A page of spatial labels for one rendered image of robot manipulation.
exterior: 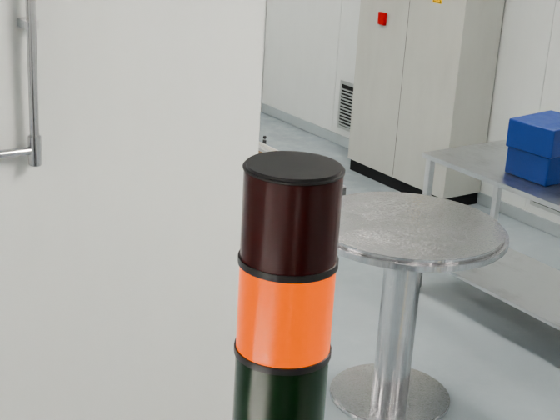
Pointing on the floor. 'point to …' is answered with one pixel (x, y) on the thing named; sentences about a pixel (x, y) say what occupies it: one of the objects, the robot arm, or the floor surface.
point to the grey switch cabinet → (422, 89)
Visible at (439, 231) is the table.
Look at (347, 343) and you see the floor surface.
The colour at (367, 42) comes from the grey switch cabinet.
